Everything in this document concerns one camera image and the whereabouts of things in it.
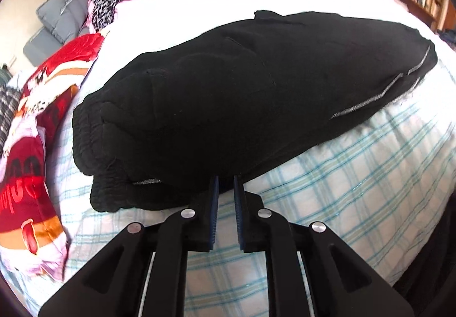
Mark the red floral quilt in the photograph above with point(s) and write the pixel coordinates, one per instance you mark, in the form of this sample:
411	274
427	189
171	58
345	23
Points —
25	178

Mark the black white checked cloth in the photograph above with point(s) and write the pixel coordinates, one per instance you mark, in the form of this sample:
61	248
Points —
7	107

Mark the plaid bed sheet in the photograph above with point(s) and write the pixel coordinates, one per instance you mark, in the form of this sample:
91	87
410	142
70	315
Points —
338	178

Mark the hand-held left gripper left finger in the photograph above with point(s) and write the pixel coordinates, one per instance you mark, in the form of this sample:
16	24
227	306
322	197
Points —
213	203

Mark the grey padded headboard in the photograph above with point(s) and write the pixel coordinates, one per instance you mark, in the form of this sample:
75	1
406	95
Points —
64	7

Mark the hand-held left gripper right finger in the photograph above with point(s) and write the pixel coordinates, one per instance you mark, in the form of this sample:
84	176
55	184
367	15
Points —
238	203

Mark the white wall socket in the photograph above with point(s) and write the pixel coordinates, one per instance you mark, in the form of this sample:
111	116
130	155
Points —
9	62

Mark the black pants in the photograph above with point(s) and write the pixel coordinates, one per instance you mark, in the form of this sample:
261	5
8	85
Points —
231	96

